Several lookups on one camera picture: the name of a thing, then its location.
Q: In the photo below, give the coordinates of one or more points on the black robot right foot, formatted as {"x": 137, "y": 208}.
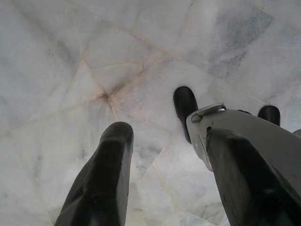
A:
{"x": 269, "y": 115}

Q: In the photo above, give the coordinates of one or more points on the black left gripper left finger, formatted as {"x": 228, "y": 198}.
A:
{"x": 105, "y": 179}

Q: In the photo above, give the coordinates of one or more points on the black robot foot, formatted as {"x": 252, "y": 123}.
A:
{"x": 269, "y": 115}
{"x": 184, "y": 103}

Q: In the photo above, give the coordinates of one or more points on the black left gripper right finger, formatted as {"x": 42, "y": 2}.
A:
{"x": 249, "y": 183}

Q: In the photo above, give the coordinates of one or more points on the black robot left foot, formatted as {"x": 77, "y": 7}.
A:
{"x": 184, "y": 103}

